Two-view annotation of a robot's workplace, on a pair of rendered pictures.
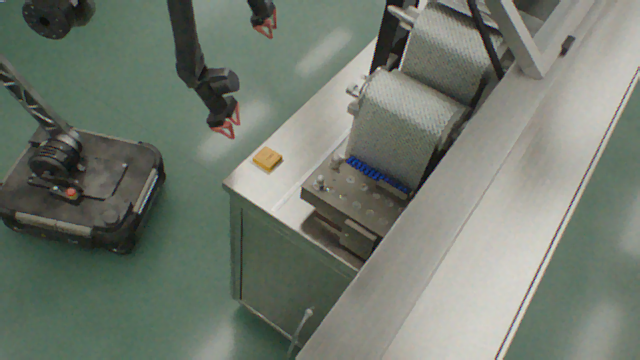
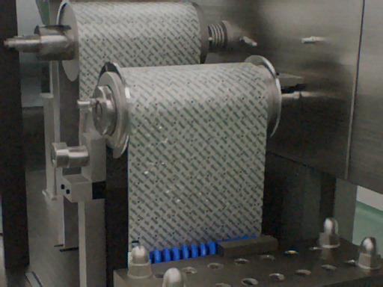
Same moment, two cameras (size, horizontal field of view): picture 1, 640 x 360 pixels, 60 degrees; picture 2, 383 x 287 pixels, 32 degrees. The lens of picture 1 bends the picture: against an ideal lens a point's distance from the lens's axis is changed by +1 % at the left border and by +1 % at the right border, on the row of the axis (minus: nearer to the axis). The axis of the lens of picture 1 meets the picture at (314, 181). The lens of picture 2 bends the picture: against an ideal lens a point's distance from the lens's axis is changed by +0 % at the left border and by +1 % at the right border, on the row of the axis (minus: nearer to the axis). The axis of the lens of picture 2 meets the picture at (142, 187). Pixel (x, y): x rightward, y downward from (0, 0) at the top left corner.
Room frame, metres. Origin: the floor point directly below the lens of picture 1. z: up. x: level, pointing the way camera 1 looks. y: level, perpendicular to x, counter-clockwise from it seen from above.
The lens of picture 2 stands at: (0.47, 0.62, 1.42)
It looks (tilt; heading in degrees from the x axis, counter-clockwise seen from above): 16 degrees down; 311
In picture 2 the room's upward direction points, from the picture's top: straight up
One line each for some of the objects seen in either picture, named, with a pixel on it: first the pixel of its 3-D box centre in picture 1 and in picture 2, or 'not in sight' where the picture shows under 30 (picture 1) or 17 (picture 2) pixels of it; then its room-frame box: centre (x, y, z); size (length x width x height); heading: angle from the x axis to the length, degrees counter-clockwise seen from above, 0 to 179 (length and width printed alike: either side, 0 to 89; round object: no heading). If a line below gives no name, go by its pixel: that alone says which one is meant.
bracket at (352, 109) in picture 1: (355, 124); (84, 227); (1.23, -0.10, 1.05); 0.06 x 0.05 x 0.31; 63
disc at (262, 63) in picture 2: (451, 132); (255, 100); (1.06, -0.34, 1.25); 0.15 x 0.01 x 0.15; 153
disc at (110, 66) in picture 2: (372, 89); (112, 110); (1.18, -0.12, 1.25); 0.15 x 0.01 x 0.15; 153
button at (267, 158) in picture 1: (267, 158); not in sight; (1.14, 0.16, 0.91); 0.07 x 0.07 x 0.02; 63
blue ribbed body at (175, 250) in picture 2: (378, 177); (204, 252); (1.05, -0.19, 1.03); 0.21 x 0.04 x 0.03; 63
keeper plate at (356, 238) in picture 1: (357, 240); not in sight; (0.85, -0.15, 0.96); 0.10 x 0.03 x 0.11; 63
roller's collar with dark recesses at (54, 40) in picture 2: (414, 20); (53, 42); (1.41, -0.21, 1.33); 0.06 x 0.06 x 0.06; 63
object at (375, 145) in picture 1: (387, 154); (198, 197); (1.07, -0.20, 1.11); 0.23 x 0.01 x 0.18; 63
